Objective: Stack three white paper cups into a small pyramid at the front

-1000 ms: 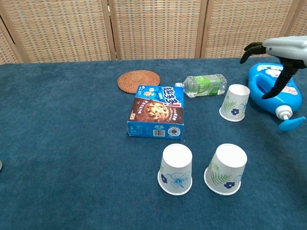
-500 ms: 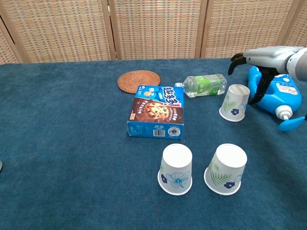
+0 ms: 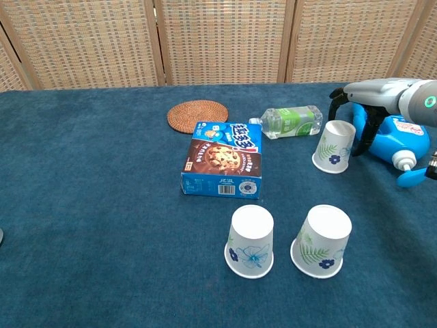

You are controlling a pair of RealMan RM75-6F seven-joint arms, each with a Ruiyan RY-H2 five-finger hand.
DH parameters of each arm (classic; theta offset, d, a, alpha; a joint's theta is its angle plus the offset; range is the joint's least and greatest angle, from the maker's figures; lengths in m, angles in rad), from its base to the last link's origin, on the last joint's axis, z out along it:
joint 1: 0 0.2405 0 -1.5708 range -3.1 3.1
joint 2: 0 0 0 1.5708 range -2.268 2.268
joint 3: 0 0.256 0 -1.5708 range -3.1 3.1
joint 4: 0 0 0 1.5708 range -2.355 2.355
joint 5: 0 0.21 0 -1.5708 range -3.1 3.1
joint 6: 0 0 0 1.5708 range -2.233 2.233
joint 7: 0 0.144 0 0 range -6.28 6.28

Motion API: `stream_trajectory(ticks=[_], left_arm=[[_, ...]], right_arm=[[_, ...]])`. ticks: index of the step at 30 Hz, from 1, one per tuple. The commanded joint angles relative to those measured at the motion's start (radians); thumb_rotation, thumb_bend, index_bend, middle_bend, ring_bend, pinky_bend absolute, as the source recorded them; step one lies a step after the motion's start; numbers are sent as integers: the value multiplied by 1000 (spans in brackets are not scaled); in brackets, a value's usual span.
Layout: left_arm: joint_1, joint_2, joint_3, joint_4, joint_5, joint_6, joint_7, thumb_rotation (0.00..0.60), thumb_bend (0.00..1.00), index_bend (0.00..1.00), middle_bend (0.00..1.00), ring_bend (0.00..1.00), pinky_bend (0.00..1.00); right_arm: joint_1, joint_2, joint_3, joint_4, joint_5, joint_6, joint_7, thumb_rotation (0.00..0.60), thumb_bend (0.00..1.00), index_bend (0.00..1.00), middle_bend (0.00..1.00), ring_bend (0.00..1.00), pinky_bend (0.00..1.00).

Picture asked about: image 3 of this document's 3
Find blue chocolate cookie box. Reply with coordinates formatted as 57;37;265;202
180;121;263;200

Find clear bottle green label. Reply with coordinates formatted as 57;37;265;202
248;105;324;140

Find white floral paper cup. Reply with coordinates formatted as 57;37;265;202
290;204;353;279
224;204;275;279
311;120;357;174

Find dark blue table mat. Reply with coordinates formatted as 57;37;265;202
0;81;437;328

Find round woven rattan coaster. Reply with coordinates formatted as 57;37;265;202
167;99;229;135

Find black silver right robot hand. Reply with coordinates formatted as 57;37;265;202
328;77;423;157

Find blue pump detergent bottle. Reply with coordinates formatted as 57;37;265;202
350;102;436;188

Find woven bamboo folding screen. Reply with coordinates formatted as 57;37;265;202
0;0;437;92

